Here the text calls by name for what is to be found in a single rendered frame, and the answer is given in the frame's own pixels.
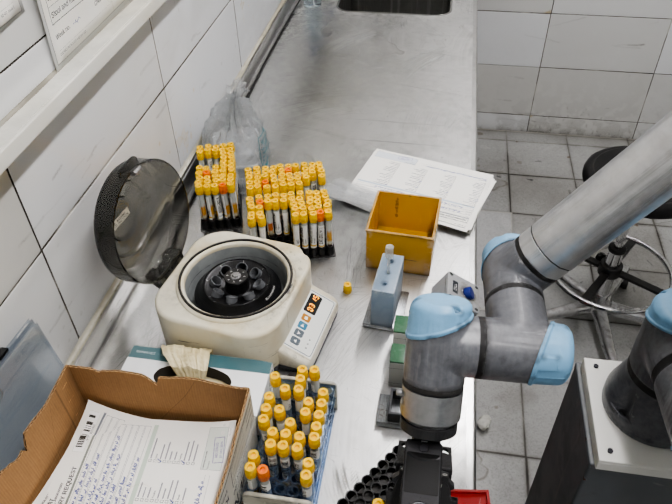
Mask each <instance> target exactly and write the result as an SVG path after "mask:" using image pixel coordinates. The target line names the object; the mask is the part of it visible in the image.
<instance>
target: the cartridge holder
mask: <svg viewBox="0 0 672 504"><path fill-rule="evenodd" d="M396 390H397V389H394V388H391V392H390V395H387V394H380V397H379V405H378V412H377V419H376V425H377V426H384V427H392V428H400V429H401V427H400V415H401V413H400V403H401V396H397V395H396Z"/></svg>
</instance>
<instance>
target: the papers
mask: <svg viewBox="0 0 672 504"><path fill-rule="evenodd" d="M493 176H494V175H491V174H486V173H482V172H477V171H473V170H469V169H465V168H460V167H456V166H452V165H448V164H444V163H439V162H435V161H431V160H426V159H422V158H418V157H413V156H409V155H404V154H400V153H395V152H391V151H386V150H382V149H376V150H375V151H374V153H373V154H372V155H371V157H370V158H369V160H368V161H367V162H366V164H365V165H364V166H363V168H362V169H361V171H360V172H359V173H358V175H357V176H356V178H355V179H354V180H353V182H355V183H358V184H360V185H363V186H365V187H368V188H370V189H372V190H374V191H376V192H377V191H378V190H381V191H389V192H397V193H405V194H413V195H421V196H429V197H437V198H442V202H441V207H440V212H439V221H438V226H442V227H445V228H449V229H453V230H456V231H460V232H464V233H468V234H469V233H470V231H471V229H472V227H473V225H474V223H475V221H476V219H477V216H478V214H479V212H480V210H481V208H482V206H483V204H484V202H485V200H486V198H487V197H488V195H489V193H490V191H491V190H492V188H493V186H494V184H495V183H496V181H495V179H493Z"/></svg>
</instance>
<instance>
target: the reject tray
mask: <svg viewBox="0 0 672 504"><path fill-rule="evenodd" d="M451 497H457V498H458V504H491V503H490V496H489V490H474V489H453V490H451Z"/></svg>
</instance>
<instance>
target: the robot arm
mask: <svg viewBox="0 0 672 504"><path fill-rule="evenodd" d="M670 198H672V111H671V112H669V113H668V114H667V115H666V116H664V117H663V118H662V119H661V120H660V121H658V122H657V123H656V124H655V125H653V126H652V127H651V128H650V129H649V130H647V131H646V132H645V133H644V134H643V135H641V136H640V137H639V138H638V139H636V140H635V141H634V142H633V143H632V144H630V145H629V146H628V147H627V148H625V149H624V150H623V151H622V152H621V153H619V154H618V155H617V156H616V157H614V158H613V159H612V160H611V161H610V162H608V163H607V164H606V165H605V166H604V167H602V168H601V169H600V170H599V171H597V172H596V173H595V174H594V175H593V176H591V177H590V178H589V179H588V180H586V181H585V182H584V183H583V184H582V185H580V186H579V187H578V188H577V189H576V190H574V191H573V192H572V193H571V194H569V195H568V196H567V197H566V198H565V199H563V200H562V201H561V202H560V203H558V204H557V205H556V206H555V207H554V208H552V209H551V210H550V211H549V212H547V213H546V214H545V215H544V216H543V217H541V218H540V219H539V220H538V221H537V222H535V223H534V224H533V225H532V226H530V227H529V228H528V229H527V230H526V231H524V232H523V233H522V234H520V235H519V234H514V233H508V234H504V235H502V236H499V237H495V238H493V239H492V240H490V241H489V242H488V243H487V244H486V246H485V247H484V249H483V252H482V264H481V278H482V281H483V289H484V301H485V316H486V317H482V316H474V314H473V312H472V310H473V308H472V304H471V303H470V302H469V301H468V300H466V299H465V298H462V297H459V296H453V295H449V294H445V293H427V294H422V295H419V296H417V297H416V298H415V299H414V300H413V301H412V303H411V305H410V310H409V317H408V324H407V329H406V331H405V336H406V345H405V356H404V367H403V379H402V388H397V390H396V395H397V396H401V403H400V413H401V415H400V427H401V429H402V430H403V431H404V432H405V433H407V434H408V435H410V436H412V439H407V440H406V441H401V440H399V443H398V452H397V461H396V472H395V473H394V474H393V475H392V481H393V482H394V484H393V488H386V499H385V502H384V504H458V498H457V497H451V490H453V489H454V482H453V481H452V480H451V478H452V472H453V469H452V450H451V447H446V446H442V444H441V441H444V440H448V439H451V438H453V437H454V436H455V435H456V433H457V426H458V422H459V421H460V418H461V410H462V401H463V393H464V382H465V378H474V379H483V380H493V381H503V382H514V383H524V384H528V385H529V386H531V385H533V384H538V385H562V384H564V383H565V382H566V381H567V380H568V378H569V377H570V374H571V372H572V368H573V363H574V339H573V335H572V332H571V331H570V329H569V327H568V326H566V325H564V324H558V323H555V322H554V321H551V322H548V318H547V312H546V307H545V301H544V294H543V291H544V290H545V289H546V288H547V287H549V286H550V285H552V284H553V283H554V282H556V281H557V280H558V279H560V278H561V277H563V276H564V275H565V274H567V273H568V272H569V271H571V270H572V269H574V268H575V267H576V266H578V265H579V264H580V263H582V262H583V261H585V260H586V259H587V258H589V257H590V256H592V255H593V254H594V253H596V252H597V251H598V250H600V249H601V248H603V247H604V246H605V245H607V244H608V243H610V242H611V241H612V240H614V239H615V238H616V237H618V236H619V235H621V234H622V233H623V232H625V231H626V230H628V229H629V228H630V227H632V226H633V225H634V224H636V223H637V222H639V221H640V220H641V219H643V218H644V217H645V216H647V215H648V214H650V213H651V212H652V211H654V210H655V209H657V208H658V207H659V206H661V205H662V204H663V203H665V202H666V201H668V200H669V199H670ZM602 403H603V407H604V409H605V411H606V413H607V415H608V417H609V418H610V420H611V421H612V422H613V423H614V424H615V425H616V426H617V427H618V428H619V429H620V430H621V431H622V432H623V433H625V434H626V435H628V436H629V437H631V438H632V439H634V440H636V441H638V442H640V443H643V444H645V445H648V446H652V447H656V448H663V449H671V451H672V288H670V289H666V290H664V291H662V292H661V293H659V294H658V295H656V296H655V298H654V299H653V301H652V303H651V305H650V306H649V307H648V308H647V309H646V312H645V318H644V321H643V323H642V325H641V328H640V330H639V333H638V335H637V337H636V340H635V342H634V345H633V347H632V350H631V352H630V355H629V357H628V358H626V359H625V360H624V361H623V362H622V363H620V364H619V365H618V366H617V367H616V368H614V369H613V370H612V371H611V372H610V374H609V375H608V377H607V379H606V381H605V384H604V386H603V389H602ZM404 445H405V447H403V446H404ZM443 451H446V452H448V454H446V453H443Z"/></svg>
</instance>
